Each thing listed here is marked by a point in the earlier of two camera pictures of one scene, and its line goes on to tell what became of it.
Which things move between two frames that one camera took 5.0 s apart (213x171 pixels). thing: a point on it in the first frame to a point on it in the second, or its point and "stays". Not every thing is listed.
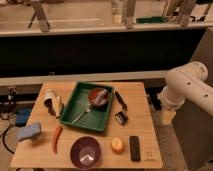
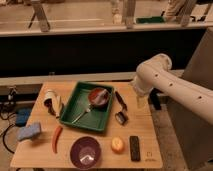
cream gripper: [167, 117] to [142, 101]
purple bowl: [85, 152] stays
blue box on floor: [22, 116] stays
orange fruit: [117, 145] stays
